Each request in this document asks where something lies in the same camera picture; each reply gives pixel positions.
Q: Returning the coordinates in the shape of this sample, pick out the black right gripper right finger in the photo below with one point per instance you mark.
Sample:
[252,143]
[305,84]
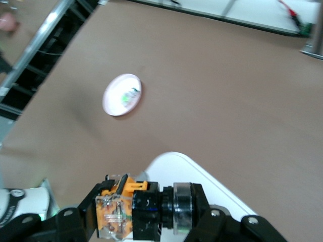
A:
[222,229]

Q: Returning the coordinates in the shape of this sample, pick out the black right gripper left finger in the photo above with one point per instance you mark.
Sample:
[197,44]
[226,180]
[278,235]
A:
[70,221]

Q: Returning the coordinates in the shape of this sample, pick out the orange black push-button switch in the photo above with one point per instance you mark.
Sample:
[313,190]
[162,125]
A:
[143,209]

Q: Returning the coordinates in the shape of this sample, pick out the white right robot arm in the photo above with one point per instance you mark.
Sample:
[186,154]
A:
[30,199]

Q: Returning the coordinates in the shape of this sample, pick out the white lidded box grey clips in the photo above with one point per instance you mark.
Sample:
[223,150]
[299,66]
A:
[181,171]

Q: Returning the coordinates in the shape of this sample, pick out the pink plate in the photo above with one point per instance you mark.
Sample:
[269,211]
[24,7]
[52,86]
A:
[113,100]

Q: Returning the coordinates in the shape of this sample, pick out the green white switch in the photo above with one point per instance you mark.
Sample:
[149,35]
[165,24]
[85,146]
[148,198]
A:
[128,98]

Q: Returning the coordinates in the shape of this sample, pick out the aluminium cell frame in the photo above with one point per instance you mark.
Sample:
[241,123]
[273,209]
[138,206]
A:
[32,45]

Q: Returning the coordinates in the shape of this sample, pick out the aluminium camera mount post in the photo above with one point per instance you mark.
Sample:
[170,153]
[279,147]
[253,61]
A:
[316,37]

